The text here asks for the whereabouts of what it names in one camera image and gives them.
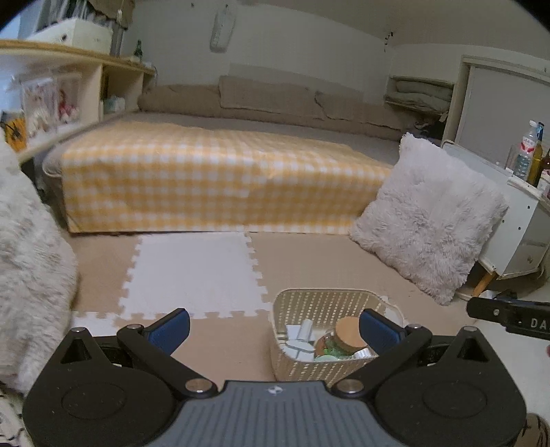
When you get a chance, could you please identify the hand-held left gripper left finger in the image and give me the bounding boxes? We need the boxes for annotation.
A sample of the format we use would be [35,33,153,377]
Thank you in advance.
[55,308,221,397]

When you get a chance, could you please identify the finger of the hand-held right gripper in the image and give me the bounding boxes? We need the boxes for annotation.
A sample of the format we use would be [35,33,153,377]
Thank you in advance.
[467,296,550,341]

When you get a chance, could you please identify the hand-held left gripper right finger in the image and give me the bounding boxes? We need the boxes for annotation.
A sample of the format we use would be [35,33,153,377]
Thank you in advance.
[330,308,498,397]

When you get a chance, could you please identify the green dinosaur round coaster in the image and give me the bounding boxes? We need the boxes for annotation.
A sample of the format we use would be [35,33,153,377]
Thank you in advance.
[313,329,349,359]

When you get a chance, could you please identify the white power adapters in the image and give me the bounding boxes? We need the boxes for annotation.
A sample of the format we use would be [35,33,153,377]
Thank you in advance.
[289,319,319,361]

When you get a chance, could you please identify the cream plastic basket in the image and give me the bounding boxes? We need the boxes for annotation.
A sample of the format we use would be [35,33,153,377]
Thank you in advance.
[268,288,405,381]

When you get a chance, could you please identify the white foam mat tile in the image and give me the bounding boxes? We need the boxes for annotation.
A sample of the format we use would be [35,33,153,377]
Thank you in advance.
[71,232,276,338]

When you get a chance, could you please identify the white cabinet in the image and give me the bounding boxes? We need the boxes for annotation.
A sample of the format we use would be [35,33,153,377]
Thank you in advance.
[440,141,550,297]

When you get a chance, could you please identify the white fluffy pillow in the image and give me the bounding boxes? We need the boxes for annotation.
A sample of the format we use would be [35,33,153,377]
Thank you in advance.
[0,129,80,394]
[349,132,510,307]

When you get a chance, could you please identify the yellow checked bed cover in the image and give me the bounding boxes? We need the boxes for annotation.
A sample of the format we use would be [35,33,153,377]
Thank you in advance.
[60,120,393,236]

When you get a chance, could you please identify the yellow bottle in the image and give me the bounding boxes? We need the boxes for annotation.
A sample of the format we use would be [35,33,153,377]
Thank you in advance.
[528,122,546,186]

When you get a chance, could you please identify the clear water bottle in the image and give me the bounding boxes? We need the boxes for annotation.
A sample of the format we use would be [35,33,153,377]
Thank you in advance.
[514,120,540,181]

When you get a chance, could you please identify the black and white printed cloth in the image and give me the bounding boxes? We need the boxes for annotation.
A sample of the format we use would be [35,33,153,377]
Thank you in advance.
[0,378,33,447]

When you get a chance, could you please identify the white wardrobe door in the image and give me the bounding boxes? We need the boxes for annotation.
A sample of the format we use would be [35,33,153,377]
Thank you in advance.
[442,54,550,149]

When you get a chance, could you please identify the brown bed pillow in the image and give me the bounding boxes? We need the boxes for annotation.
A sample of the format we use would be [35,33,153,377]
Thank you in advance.
[218,75,327,121]
[315,90,409,140]

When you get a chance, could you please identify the folded beige blankets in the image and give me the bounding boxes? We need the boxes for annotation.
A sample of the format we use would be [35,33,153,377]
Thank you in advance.
[384,76,455,115]

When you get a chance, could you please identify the clear doll display case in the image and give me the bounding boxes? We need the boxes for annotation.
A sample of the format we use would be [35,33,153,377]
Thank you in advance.
[56,73,83,125]
[19,77,58,138]

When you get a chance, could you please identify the orange printed box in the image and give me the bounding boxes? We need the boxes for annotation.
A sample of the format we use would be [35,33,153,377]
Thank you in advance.
[0,111,29,152]

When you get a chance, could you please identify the wooden shelf unit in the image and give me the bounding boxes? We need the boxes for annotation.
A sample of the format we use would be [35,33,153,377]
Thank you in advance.
[0,40,156,164]

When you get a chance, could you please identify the white hanging sign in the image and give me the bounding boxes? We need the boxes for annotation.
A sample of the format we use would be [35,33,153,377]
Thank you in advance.
[209,6,235,53]

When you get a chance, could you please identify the white storage box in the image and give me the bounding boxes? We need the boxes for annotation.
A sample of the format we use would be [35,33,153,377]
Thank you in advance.
[26,18,113,56]

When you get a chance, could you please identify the beige printed valance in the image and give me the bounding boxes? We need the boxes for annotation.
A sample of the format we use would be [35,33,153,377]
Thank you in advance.
[88,0,136,31]

